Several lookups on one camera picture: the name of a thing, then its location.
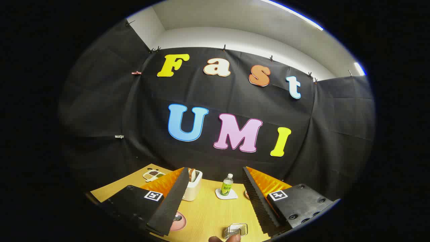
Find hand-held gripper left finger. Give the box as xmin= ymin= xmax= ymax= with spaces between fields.
xmin=100 ymin=167 xmax=190 ymax=237

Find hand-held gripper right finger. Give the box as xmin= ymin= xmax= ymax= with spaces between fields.
xmin=242 ymin=166 xmax=341 ymax=237

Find pink round plate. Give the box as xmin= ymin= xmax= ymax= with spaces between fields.
xmin=170 ymin=211 xmax=187 ymax=232

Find white toaster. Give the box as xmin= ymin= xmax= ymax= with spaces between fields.
xmin=182 ymin=170 xmax=203 ymax=202

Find white square coaster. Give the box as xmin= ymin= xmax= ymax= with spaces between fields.
xmin=215 ymin=188 xmax=238 ymax=200

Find white divided condiment tray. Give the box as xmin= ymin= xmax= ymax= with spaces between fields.
xmin=143 ymin=169 xmax=166 ymax=182

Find green label drink bottle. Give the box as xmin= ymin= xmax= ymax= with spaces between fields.
xmin=220 ymin=173 xmax=234 ymax=196

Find row of black clips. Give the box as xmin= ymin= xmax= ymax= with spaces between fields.
xmin=126 ymin=20 xmax=353 ymax=84

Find metal wire cutlery basket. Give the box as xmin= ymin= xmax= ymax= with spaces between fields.
xmin=223 ymin=223 xmax=248 ymax=239

